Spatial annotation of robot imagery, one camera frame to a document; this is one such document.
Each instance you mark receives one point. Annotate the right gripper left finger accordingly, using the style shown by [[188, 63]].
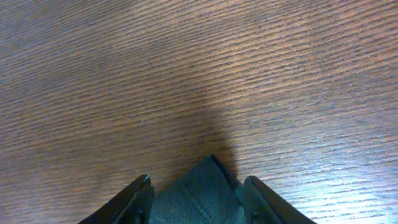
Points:
[[132, 205]]

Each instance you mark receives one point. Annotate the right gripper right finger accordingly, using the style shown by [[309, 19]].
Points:
[[262, 205]]

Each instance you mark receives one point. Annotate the dark green t-shirt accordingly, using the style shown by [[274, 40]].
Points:
[[207, 193]]

